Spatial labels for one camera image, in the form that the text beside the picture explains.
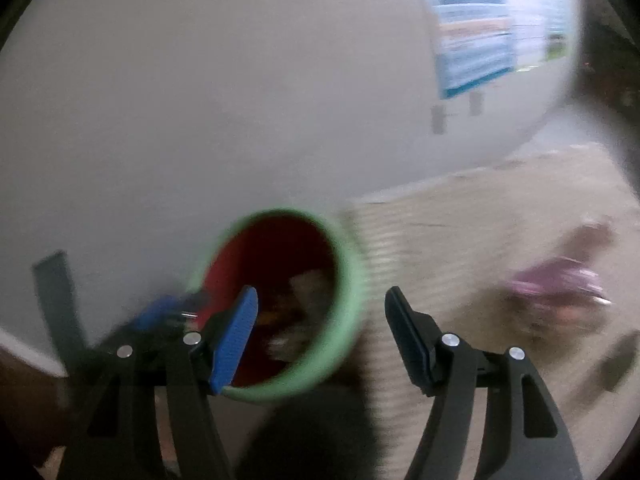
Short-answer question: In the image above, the green bin with red liner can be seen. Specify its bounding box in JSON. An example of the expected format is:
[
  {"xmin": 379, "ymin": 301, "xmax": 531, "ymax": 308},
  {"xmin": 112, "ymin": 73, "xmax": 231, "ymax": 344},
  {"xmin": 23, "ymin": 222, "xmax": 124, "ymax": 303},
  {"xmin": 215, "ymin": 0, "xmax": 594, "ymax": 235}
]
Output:
[{"xmin": 185, "ymin": 208, "xmax": 369, "ymax": 404}]

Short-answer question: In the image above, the white grid wall poster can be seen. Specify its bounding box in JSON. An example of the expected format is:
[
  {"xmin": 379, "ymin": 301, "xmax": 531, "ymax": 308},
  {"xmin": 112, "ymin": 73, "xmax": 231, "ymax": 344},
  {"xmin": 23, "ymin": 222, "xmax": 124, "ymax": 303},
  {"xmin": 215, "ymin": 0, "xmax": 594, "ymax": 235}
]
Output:
[{"xmin": 510, "ymin": 0, "xmax": 549, "ymax": 72}]

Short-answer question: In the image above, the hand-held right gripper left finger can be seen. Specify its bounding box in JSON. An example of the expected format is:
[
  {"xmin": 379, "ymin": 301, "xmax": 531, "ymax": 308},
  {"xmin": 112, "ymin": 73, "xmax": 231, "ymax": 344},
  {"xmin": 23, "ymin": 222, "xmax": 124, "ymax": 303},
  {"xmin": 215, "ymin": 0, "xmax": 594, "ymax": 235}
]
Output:
[{"xmin": 57, "ymin": 285, "xmax": 260, "ymax": 480}]

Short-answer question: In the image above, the brown crumpled wrapper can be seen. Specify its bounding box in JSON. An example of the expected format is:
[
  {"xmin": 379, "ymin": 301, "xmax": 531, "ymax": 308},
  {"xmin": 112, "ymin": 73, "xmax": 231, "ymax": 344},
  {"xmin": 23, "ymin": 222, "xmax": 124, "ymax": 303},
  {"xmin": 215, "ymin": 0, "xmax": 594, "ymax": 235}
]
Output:
[{"xmin": 582, "ymin": 332, "xmax": 640, "ymax": 403}]

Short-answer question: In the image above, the purple crumpled wrapper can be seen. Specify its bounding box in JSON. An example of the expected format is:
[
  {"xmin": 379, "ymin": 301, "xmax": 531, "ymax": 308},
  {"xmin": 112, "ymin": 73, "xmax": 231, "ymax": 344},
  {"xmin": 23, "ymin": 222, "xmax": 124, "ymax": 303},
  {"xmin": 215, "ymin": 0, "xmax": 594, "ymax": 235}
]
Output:
[{"xmin": 504, "ymin": 256, "xmax": 612, "ymax": 311}]

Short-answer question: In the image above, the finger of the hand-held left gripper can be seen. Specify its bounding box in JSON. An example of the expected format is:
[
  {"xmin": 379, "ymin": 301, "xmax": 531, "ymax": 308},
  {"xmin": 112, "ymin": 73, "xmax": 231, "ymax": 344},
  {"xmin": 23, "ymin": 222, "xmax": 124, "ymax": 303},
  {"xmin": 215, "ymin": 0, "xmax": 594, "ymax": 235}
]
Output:
[
  {"xmin": 172, "ymin": 290, "xmax": 213, "ymax": 322},
  {"xmin": 131, "ymin": 294, "xmax": 182, "ymax": 333}
]

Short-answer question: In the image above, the blue alphabet wall poster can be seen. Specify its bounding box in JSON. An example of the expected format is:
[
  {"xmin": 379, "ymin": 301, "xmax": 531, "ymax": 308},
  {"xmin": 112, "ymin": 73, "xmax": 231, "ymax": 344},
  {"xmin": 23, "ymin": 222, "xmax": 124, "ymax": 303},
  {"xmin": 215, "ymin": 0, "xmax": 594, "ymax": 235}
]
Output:
[{"xmin": 429, "ymin": 0, "xmax": 517, "ymax": 100}]

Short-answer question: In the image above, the pink crushed carton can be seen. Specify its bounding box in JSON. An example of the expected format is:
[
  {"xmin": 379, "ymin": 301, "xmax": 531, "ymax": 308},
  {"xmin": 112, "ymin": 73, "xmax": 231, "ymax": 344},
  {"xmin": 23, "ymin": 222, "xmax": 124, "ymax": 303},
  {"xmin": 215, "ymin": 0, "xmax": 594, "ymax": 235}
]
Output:
[{"xmin": 572, "ymin": 214, "xmax": 618, "ymax": 263}]

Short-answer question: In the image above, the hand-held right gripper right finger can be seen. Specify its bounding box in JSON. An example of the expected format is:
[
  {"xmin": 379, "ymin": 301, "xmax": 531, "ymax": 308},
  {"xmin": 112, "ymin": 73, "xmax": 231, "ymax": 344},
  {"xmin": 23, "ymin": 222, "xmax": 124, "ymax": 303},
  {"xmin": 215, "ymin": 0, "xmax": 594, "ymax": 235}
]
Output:
[{"xmin": 384, "ymin": 286, "xmax": 583, "ymax": 480}]

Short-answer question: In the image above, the teal wall poster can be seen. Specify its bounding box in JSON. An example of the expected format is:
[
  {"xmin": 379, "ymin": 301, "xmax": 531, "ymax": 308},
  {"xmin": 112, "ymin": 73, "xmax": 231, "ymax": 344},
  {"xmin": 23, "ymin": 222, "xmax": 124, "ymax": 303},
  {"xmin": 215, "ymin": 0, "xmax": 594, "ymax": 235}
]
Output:
[{"xmin": 542, "ymin": 0, "xmax": 572, "ymax": 62}]

